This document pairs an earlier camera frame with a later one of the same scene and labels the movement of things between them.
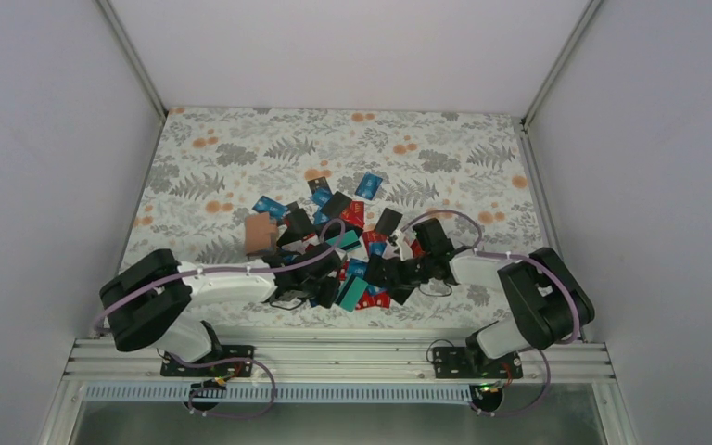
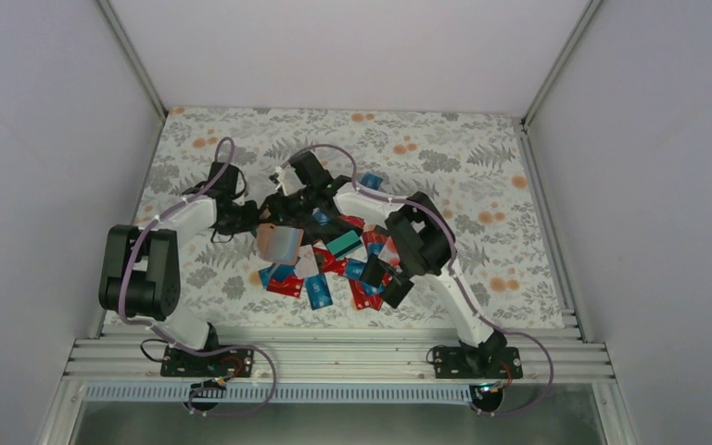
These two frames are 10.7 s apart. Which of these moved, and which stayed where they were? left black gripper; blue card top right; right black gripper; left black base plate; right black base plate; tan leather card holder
Moved: right black gripper; tan leather card holder; left black gripper
Stayed: left black base plate; right black base plate; blue card top right
